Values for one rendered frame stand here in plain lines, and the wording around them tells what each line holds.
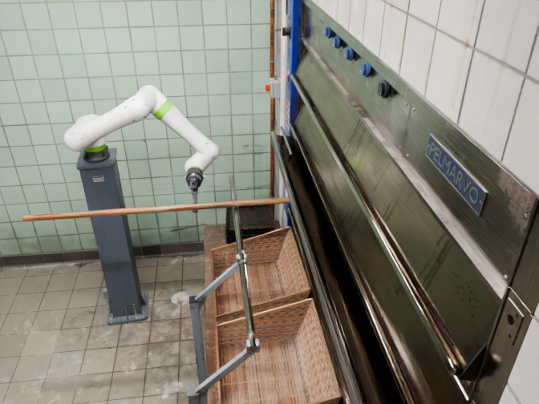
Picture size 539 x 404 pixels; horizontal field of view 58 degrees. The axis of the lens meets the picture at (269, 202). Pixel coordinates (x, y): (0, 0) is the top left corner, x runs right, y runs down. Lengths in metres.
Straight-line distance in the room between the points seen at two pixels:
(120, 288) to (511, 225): 2.84
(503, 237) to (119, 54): 2.85
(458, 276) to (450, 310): 0.07
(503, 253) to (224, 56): 2.70
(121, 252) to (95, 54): 1.27
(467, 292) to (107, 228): 2.45
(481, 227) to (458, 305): 0.17
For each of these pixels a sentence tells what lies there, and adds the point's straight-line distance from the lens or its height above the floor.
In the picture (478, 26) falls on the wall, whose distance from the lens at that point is 0.93.
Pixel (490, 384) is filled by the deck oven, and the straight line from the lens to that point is 0.99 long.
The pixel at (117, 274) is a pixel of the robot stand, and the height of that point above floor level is 0.40.
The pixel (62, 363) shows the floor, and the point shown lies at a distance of 3.45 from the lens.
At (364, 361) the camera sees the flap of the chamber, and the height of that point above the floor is 1.41.
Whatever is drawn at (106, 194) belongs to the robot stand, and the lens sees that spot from 2.99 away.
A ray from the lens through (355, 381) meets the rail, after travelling 1.31.
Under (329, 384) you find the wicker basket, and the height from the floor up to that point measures 0.79.
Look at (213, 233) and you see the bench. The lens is 3.25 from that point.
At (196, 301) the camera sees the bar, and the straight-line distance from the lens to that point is 2.21.
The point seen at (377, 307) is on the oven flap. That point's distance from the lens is 1.44.
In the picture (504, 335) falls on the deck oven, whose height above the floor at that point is 1.85.
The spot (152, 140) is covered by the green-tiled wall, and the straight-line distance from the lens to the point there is 3.57.
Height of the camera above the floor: 2.46
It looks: 32 degrees down
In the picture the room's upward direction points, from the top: straight up
